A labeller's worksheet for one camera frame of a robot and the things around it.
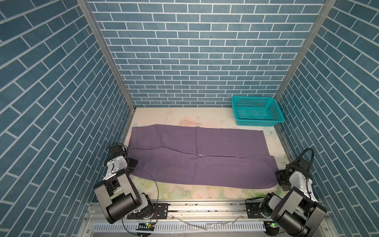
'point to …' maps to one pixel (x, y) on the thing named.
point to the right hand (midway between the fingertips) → (281, 178)
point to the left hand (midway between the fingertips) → (133, 167)
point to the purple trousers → (220, 157)
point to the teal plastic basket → (256, 111)
